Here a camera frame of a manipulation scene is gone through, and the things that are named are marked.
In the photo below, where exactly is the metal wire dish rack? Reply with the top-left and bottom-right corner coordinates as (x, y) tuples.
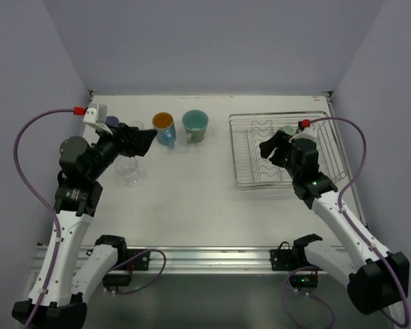
(229, 111), (346, 189)

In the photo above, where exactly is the blue cup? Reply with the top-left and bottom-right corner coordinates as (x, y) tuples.
(152, 112), (176, 148)

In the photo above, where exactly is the small mint green cup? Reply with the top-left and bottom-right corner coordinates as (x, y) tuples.
(281, 125), (297, 136)

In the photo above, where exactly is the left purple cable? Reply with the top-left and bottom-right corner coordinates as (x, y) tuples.
(12, 107), (86, 326)

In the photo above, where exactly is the aluminium mounting rail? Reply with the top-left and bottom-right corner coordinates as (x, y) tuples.
(31, 245), (343, 275)

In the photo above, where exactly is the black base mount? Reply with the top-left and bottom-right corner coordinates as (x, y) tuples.
(269, 234), (323, 271)
(116, 249), (150, 271)

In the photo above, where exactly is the large green cup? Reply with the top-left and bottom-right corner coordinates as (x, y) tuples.
(182, 110), (209, 143)

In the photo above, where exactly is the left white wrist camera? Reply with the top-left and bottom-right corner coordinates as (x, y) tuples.
(83, 104), (113, 134)

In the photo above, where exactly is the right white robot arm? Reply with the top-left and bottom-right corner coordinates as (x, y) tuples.
(259, 131), (410, 315)

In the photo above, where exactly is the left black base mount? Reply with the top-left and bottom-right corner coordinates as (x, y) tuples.
(116, 249), (150, 271)

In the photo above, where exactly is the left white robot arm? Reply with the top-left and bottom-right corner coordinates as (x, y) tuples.
(12, 123), (157, 328)

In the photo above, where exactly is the left black controller box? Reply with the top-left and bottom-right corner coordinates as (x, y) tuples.
(102, 273), (132, 292)

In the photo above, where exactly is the right black controller box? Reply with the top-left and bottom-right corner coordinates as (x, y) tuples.
(288, 273), (319, 294)

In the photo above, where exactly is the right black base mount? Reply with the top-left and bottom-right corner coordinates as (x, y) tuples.
(269, 234), (323, 271)

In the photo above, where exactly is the black controller box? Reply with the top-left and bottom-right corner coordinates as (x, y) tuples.
(102, 273), (132, 292)
(288, 273), (319, 294)

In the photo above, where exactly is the purple plastic cup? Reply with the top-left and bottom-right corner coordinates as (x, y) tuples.
(106, 116), (119, 127)

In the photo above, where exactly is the clear plastic cup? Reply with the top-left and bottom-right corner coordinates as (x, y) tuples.
(130, 121), (145, 130)
(114, 156), (140, 184)

